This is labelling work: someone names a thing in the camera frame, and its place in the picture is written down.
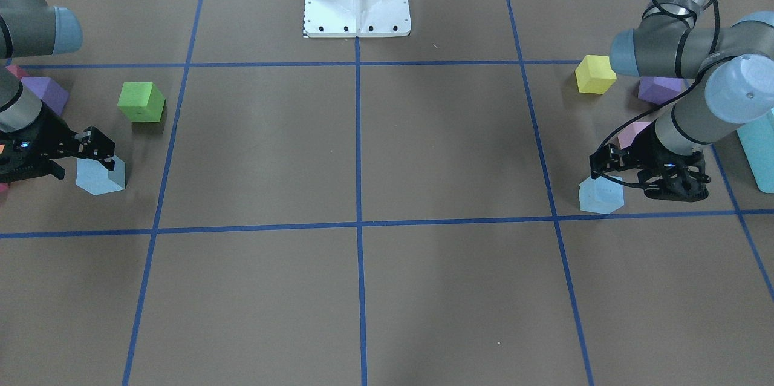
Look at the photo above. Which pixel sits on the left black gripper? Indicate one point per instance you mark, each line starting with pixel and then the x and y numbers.
pixel 647 152

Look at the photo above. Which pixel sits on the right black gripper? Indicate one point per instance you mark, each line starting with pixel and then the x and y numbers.
pixel 43 137

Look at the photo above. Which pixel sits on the light blue block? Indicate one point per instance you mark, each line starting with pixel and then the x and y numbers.
pixel 600 196
pixel 95 179

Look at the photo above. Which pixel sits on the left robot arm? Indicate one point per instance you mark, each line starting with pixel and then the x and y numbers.
pixel 731 69

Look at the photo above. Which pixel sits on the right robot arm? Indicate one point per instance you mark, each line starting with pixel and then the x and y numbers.
pixel 31 28

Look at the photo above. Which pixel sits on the light pink block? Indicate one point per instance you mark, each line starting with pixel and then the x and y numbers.
pixel 626 137

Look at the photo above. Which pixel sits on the green block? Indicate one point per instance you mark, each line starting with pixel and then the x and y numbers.
pixel 141 102

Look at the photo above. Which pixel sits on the yellow block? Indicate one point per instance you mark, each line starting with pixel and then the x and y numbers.
pixel 594 74

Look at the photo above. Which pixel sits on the cyan plastic bin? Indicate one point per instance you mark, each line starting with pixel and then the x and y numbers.
pixel 756 137

